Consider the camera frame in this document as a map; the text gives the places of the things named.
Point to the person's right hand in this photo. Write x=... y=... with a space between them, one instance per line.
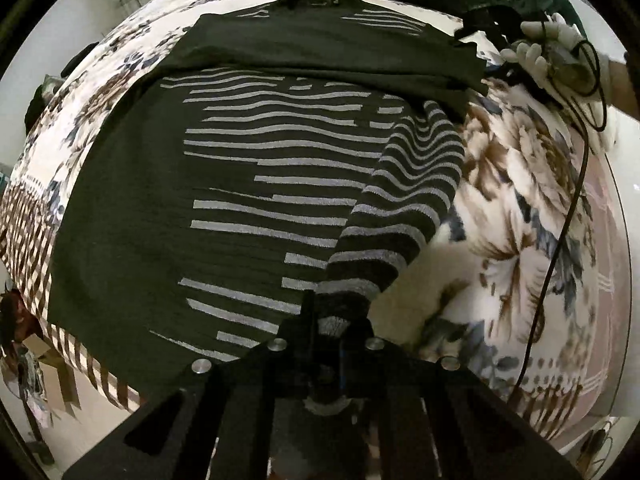
x=537 y=57

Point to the brown cardboard box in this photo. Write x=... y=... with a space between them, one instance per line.
x=47 y=360

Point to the dark bedside object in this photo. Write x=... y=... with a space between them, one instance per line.
x=42 y=102

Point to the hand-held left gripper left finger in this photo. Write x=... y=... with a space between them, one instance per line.
x=299 y=342

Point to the floral printed blanket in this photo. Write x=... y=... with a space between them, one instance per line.
x=525 y=185

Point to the black grey-striped sweater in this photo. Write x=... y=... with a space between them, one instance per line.
x=150 y=210

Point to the person's right forearm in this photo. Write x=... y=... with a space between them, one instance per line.
x=625 y=91

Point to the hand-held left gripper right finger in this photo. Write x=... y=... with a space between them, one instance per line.
x=358 y=355

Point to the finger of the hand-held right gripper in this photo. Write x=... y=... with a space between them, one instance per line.
x=462 y=34

